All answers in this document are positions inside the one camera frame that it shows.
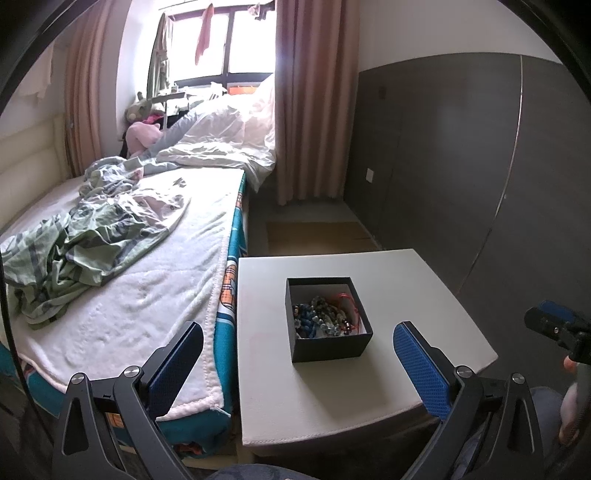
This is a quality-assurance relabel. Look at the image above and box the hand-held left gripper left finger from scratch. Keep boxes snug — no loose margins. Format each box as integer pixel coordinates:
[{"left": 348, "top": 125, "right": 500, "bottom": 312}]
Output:
[{"left": 51, "top": 320, "right": 205, "bottom": 480}]

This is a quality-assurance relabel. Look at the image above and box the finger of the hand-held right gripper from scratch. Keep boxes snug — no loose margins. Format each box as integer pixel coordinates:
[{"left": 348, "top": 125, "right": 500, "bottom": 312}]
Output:
[
  {"left": 524, "top": 306, "right": 563, "bottom": 341},
  {"left": 539, "top": 299, "right": 579, "bottom": 326}
]

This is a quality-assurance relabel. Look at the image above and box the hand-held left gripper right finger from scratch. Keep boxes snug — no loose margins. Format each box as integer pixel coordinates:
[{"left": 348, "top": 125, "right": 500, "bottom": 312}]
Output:
[{"left": 392, "top": 320, "right": 555, "bottom": 480}]

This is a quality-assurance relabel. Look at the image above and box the red cord bracelet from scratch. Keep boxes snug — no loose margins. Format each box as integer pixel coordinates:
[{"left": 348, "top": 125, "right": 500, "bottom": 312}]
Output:
[{"left": 333, "top": 290, "right": 364, "bottom": 331}]

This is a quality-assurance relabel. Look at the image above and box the black jewelry box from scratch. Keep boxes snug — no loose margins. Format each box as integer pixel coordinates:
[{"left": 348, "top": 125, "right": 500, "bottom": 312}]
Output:
[{"left": 285, "top": 276, "right": 374, "bottom": 364}]

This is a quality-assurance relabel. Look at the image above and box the pile of bead bracelets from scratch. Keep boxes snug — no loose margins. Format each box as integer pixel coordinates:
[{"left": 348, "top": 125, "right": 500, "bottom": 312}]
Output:
[{"left": 293, "top": 295, "right": 358, "bottom": 339}]

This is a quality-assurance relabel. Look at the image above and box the person's right hand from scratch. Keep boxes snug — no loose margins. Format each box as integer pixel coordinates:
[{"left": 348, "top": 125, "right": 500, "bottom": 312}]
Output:
[{"left": 558, "top": 355, "right": 591, "bottom": 446}]

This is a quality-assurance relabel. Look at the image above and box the white side table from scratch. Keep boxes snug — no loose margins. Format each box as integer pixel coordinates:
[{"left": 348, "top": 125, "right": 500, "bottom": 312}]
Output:
[{"left": 236, "top": 249, "right": 499, "bottom": 448}]

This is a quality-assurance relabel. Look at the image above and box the green patterned quilt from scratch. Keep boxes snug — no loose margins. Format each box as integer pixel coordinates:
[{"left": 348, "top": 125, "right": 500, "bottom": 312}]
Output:
[{"left": 0, "top": 157, "right": 191, "bottom": 329}]

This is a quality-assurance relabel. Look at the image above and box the pink plush toy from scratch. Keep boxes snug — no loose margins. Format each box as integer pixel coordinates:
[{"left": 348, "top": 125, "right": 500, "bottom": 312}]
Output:
[{"left": 124, "top": 121, "right": 165, "bottom": 158}]

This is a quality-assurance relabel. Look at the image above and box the white duvet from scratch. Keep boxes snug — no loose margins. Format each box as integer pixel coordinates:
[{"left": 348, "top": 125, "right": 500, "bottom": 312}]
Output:
[{"left": 143, "top": 74, "right": 278, "bottom": 192}]

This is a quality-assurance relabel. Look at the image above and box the cream bed headboard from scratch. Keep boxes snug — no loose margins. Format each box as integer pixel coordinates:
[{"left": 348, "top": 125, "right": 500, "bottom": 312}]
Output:
[{"left": 0, "top": 112, "right": 71, "bottom": 232}]

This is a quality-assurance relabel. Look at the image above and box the green plush toy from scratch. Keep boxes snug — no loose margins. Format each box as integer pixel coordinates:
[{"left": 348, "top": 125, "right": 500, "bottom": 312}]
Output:
[{"left": 124, "top": 91, "right": 156, "bottom": 123}]

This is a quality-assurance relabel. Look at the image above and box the small bed desk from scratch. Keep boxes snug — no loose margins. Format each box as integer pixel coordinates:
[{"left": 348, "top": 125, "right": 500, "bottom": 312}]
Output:
[{"left": 151, "top": 91, "right": 188, "bottom": 131}]

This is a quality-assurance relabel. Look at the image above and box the pink curtain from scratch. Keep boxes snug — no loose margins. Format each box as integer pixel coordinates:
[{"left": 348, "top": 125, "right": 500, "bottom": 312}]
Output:
[
  {"left": 64, "top": 0, "right": 133, "bottom": 179},
  {"left": 274, "top": 0, "right": 364, "bottom": 207}
]

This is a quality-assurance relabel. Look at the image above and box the green hanging garment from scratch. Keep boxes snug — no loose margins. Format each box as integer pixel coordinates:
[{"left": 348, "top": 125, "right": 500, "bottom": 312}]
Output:
[{"left": 147, "top": 13, "right": 175, "bottom": 96}]

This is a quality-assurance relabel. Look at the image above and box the white hanging cloth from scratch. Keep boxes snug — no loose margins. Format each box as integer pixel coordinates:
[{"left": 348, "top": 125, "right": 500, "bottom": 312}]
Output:
[{"left": 17, "top": 45, "right": 55, "bottom": 101}]

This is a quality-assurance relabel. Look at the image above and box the pink hanging garment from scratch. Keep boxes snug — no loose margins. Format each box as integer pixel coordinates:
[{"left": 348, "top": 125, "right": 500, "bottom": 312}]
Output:
[{"left": 194, "top": 4, "right": 215, "bottom": 66}]

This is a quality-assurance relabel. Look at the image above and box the window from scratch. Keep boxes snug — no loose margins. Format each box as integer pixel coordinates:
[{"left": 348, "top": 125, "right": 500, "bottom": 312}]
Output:
[{"left": 159, "top": 0, "right": 278, "bottom": 89}]

